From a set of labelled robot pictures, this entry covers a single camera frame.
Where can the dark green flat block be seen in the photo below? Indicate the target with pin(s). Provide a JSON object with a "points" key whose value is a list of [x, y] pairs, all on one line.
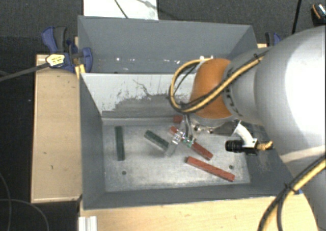
{"points": [[156, 139], [119, 144]]}

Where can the grey metal bin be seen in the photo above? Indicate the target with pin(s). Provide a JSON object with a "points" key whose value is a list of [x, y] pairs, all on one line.
{"points": [[142, 174]]}

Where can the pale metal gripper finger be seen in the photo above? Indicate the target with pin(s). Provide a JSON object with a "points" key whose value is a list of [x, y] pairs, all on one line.
{"points": [[180, 137], [171, 148]]}

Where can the red-brown flat block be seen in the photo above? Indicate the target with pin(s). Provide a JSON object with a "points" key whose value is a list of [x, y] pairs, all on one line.
{"points": [[177, 119], [210, 168], [203, 151]]}

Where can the black cylinder on white bracket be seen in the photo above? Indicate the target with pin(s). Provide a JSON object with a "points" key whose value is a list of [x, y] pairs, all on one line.
{"points": [[239, 145]]}

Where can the pale wood flat board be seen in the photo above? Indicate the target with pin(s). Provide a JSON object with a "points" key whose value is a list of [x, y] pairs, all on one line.
{"points": [[56, 133]]}

